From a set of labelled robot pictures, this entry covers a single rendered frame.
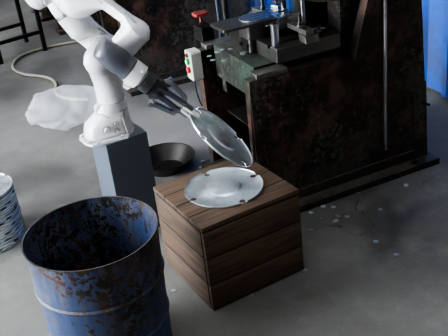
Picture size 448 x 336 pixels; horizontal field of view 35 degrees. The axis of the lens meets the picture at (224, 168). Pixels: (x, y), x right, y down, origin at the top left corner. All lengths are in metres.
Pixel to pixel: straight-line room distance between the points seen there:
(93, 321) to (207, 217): 0.55
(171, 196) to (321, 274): 0.63
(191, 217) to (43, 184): 1.36
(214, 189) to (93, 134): 0.56
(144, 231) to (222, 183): 0.39
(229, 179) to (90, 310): 0.79
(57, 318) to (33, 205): 1.33
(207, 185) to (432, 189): 1.08
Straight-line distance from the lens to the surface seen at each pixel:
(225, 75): 3.17
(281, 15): 3.05
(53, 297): 2.20
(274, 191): 2.56
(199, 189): 2.63
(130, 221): 2.43
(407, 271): 2.75
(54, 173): 3.75
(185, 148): 3.63
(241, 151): 2.57
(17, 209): 3.21
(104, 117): 2.87
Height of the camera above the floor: 1.63
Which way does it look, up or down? 28 degrees down
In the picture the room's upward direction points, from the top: 7 degrees counter-clockwise
